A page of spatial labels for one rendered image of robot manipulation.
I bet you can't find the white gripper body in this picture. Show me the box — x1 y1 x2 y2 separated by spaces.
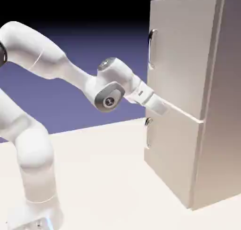
144 93 170 116

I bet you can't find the short beige cabinet door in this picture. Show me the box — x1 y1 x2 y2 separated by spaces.
144 109 204 209

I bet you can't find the tall beige cabinet door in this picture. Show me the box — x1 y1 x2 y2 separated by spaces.
146 0 223 120

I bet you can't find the beige cabinet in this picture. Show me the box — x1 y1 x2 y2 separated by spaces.
144 0 241 211

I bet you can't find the short silver door handle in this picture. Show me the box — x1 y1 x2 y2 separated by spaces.
144 117 153 150

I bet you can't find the long silver door handle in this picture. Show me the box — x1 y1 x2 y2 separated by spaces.
147 28 158 70

